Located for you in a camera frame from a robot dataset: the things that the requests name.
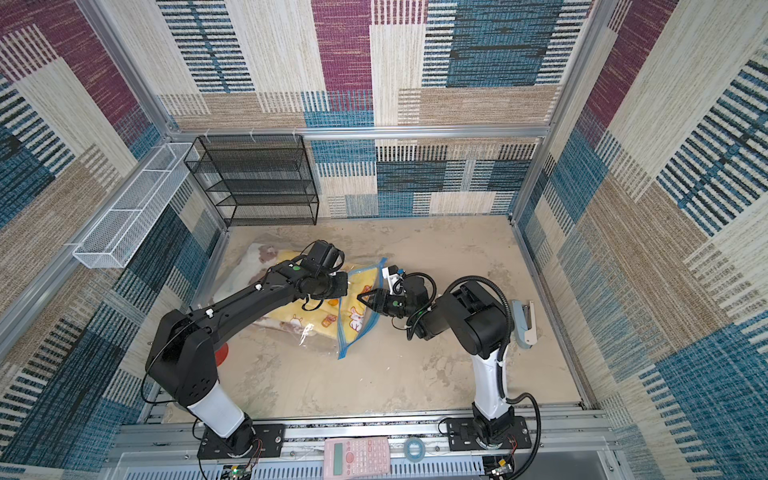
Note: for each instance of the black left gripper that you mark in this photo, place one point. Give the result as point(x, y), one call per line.
point(343, 279)

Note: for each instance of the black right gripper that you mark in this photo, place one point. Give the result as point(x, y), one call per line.
point(380, 302)

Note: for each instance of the yellow cartoon print blanket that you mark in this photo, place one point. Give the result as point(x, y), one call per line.
point(331, 323)

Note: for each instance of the clear vacuum bag blue zipper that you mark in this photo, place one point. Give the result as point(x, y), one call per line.
point(287, 254)

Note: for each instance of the white bear print blanket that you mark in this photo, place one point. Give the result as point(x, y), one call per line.
point(250, 267)

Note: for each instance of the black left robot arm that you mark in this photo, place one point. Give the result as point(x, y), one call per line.
point(182, 355)

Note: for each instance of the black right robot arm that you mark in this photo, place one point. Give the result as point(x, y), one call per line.
point(480, 317)

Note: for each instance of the red pencil cup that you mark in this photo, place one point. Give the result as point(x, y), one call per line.
point(221, 354)

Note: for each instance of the grey blue stapler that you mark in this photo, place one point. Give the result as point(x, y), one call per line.
point(525, 326)

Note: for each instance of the pink calculator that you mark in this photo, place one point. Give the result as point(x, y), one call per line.
point(351, 458)

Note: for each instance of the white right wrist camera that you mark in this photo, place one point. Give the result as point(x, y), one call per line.
point(393, 276)

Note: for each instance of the black wire shelf rack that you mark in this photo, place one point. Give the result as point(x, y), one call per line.
point(256, 180)

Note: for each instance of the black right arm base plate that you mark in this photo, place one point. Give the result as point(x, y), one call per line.
point(465, 434)

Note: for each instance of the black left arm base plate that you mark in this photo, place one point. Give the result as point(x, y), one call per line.
point(248, 442)

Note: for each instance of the white mesh wall basket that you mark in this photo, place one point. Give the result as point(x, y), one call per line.
point(113, 241)

